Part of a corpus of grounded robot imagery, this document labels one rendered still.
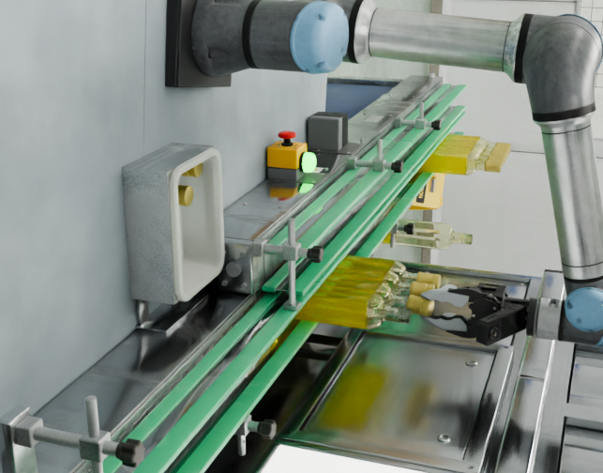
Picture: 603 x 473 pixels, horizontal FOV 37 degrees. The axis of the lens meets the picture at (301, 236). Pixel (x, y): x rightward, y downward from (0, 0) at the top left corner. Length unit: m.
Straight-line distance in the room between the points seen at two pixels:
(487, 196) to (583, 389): 5.95
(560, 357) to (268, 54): 0.87
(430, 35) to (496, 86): 5.95
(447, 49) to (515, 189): 6.14
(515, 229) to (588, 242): 6.31
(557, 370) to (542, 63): 0.68
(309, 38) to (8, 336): 0.66
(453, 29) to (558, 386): 0.71
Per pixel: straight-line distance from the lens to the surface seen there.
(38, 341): 1.29
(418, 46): 1.59
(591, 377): 1.90
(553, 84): 1.43
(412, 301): 1.72
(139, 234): 1.44
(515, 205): 7.73
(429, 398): 1.68
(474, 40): 1.57
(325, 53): 1.50
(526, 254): 7.86
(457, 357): 1.83
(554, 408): 1.73
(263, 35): 1.51
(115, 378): 1.37
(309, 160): 1.95
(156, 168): 1.40
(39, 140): 1.24
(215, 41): 1.54
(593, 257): 1.50
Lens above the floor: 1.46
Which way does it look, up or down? 18 degrees down
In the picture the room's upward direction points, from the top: 96 degrees clockwise
